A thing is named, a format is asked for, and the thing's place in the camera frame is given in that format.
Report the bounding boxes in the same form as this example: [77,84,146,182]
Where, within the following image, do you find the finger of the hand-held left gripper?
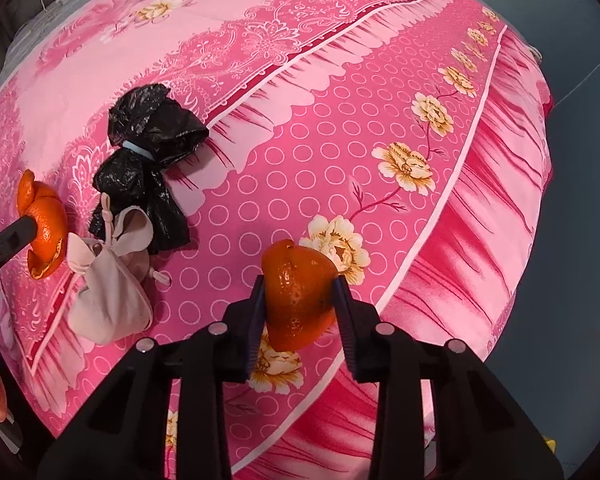
[0,215,38,295]

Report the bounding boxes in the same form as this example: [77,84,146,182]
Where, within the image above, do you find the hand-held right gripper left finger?
[37,275,269,480]

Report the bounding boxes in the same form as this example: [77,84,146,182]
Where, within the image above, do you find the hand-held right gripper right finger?
[331,277,566,480]

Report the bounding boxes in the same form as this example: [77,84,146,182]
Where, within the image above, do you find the orange peel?
[261,239,341,354]
[16,169,69,281]

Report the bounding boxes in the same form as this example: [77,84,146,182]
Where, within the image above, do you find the white wrapped fruit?
[66,195,174,346]

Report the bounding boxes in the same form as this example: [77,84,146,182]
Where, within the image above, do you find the black plastic bag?
[88,84,211,257]

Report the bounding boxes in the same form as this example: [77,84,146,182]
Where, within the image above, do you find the pink floral bedsheet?
[0,0,555,480]

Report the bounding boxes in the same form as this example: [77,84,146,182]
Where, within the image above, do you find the grey striped bedsheet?
[2,0,113,56]

